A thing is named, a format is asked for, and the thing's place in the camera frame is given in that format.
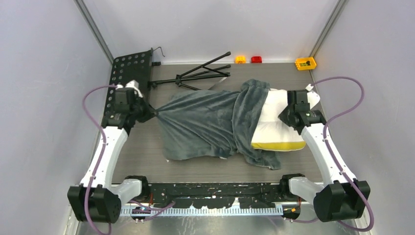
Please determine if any white yellow black pillow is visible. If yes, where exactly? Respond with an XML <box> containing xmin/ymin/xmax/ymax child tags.
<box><xmin>251</xmin><ymin>88</ymin><xmax>306</xmax><ymax>152</ymax></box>

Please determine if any grey fluffy pillowcase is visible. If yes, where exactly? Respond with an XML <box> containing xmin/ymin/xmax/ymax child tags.
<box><xmin>157</xmin><ymin>79</ymin><xmax>281</xmax><ymax>170</ymax></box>

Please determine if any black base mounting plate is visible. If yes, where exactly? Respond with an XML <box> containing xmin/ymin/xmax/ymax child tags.
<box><xmin>133</xmin><ymin>183</ymin><xmax>305</xmax><ymax>209</ymax></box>

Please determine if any orange toy brick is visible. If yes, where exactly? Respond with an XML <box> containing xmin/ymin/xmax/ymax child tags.
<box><xmin>235</xmin><ymin>56</ymin><xmax>246</xmax><ymax>64</ymax></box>

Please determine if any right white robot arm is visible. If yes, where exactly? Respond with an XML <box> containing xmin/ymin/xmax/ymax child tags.
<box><xmin>277</xmin><ymin>90</ymin><xmax>370</xmax><ymax>222</ymax></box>

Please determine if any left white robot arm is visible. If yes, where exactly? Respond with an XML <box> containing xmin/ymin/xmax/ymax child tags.
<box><xmin>67</xmin><ymin>80</ymin><xmax>157</xmax><ymax>224</ymax></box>

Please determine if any black folding tripod stand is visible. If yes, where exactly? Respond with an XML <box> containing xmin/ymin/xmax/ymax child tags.
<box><xmin>148</xmin><ymin>51</ymin><xmax>231</xmax><ymax>91</ymax></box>

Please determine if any black perforated music stand tray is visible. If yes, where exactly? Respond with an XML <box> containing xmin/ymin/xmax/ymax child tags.
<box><xmin>102</xmin><ymin>49</ymin><xmax>160</xmax><ymax>125</ymax></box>

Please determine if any red toy brick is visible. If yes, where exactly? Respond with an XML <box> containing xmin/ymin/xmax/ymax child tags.
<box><xmin>251</xmin><ymin>56</ymin><xmax>262</xmax><ymax>64</ymax></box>

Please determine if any yellow toy block with knob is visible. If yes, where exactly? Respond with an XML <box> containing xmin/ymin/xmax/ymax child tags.
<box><xmin>295</xmin><ymin>57</ymin><xmax>317</xmax><ymax>71</ymax></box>

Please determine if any aluminium rail with ruler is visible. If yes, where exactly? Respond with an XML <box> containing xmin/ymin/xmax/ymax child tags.
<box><xmin>66</xmin><ymin>181</ymin><xmax>366</xmax><ymax>217</ymax></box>

